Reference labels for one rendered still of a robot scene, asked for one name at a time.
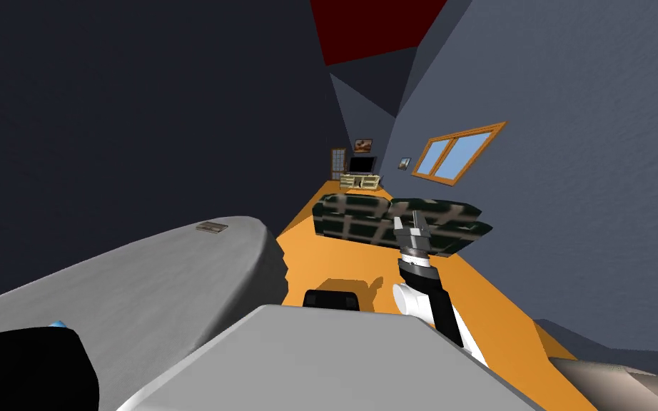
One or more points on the pale wooden television stand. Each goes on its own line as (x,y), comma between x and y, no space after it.
(361,178)

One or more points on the grey round table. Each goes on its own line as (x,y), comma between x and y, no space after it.
(152,285)

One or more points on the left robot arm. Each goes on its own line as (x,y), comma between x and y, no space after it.
(20,371)

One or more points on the orange framed window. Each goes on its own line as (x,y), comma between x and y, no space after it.
(454,154)

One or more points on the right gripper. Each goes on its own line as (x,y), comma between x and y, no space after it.
(413,237)

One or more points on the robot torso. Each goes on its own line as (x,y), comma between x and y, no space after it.
(329,365)

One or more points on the brown framed wall picture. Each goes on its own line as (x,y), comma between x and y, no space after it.
(362,145)

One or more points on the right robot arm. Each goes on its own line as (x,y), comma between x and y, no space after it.
(437,302)

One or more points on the small framed wall picture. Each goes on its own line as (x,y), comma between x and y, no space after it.
(404,164)

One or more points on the wooden glazed door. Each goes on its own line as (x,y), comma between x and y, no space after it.
(338,164)

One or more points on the flat grey-brown book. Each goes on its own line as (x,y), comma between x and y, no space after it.
(212,228)

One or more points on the beige upholstered furniture piece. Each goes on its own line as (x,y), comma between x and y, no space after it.
(620,388)

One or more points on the dark green plaid sofa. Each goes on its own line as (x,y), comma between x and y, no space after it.
(363,222)

